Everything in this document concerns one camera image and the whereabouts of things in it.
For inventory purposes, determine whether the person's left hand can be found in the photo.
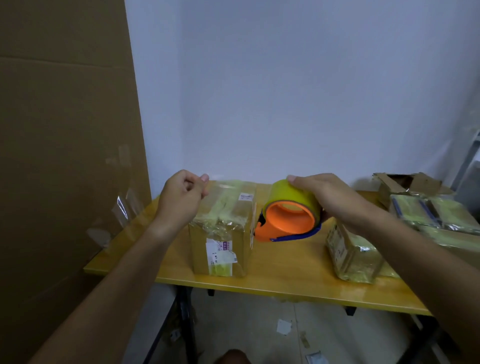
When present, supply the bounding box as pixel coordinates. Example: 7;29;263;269
153;169;211;238

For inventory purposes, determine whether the person's right hand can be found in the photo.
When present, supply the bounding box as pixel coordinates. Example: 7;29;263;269
285;172;371;234

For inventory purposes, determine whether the large pink label cardboard box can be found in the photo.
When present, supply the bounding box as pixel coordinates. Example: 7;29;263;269
187;179;258;279

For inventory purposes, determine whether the orange dispenser with yellow tape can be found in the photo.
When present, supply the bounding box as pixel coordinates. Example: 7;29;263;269
253;178;324;244

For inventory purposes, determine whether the taped box with label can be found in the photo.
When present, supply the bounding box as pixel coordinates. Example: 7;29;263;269
325;220;385;285

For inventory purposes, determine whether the taped box with blue stripe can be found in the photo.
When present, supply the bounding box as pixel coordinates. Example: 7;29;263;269
388;193;442;230

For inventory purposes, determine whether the small box with 031 label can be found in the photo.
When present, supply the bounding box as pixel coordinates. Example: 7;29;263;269
378;261;403;281

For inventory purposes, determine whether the row of cardboard boxes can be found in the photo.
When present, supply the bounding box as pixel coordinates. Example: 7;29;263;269
371;171;456;209

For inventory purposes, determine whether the person's right forearm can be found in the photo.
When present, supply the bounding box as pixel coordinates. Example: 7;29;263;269
347;208;480;362

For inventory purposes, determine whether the person's left forearm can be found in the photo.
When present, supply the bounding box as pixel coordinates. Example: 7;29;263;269
28;224;179;364

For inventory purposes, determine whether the large brown cardboard sheet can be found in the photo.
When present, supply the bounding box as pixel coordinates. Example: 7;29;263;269
0;0;153;364

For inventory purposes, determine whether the person's left leg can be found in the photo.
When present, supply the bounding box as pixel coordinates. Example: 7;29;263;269
213;348;253;364

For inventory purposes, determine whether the yellow wooden table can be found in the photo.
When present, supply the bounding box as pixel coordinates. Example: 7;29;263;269
83;180;480;317

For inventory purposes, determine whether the black metal table leg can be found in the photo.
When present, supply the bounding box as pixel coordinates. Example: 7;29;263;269
343;305;444;364
175;286;199;364

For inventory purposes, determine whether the white paper scrap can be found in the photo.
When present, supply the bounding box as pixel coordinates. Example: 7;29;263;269
275;318;294;337

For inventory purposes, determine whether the silver foil packet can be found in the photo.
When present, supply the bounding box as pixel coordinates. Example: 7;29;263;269
304;350;331;364

